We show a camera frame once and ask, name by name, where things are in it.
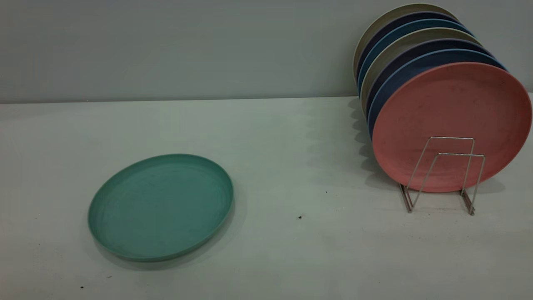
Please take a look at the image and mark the green round plate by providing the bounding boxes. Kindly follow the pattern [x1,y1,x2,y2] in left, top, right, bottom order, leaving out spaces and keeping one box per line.
[87,154,234,263]

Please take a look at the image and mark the navy blue round plate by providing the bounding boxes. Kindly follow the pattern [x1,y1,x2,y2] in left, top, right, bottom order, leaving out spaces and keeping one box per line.
[367,49,508,139]

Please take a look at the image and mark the teal blue round plate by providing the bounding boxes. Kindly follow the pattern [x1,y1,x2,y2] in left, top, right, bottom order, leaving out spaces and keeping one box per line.
[358,18,475,96]

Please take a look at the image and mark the dark purple round plate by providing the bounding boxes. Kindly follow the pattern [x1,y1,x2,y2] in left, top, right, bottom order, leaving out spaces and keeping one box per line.
[366,38,494,121]
[357,11,461,80]

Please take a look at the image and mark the beige round plate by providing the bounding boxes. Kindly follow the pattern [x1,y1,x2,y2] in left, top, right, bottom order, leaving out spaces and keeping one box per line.
[361,27,483,113]
[353,3,458,82]

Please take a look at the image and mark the pink round plate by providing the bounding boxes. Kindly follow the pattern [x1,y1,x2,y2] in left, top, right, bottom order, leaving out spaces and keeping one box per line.
[372,62,533,193]

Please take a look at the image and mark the metal wire dish rack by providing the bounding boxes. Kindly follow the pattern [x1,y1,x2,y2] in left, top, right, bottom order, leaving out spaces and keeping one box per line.
[399,136,486,216]

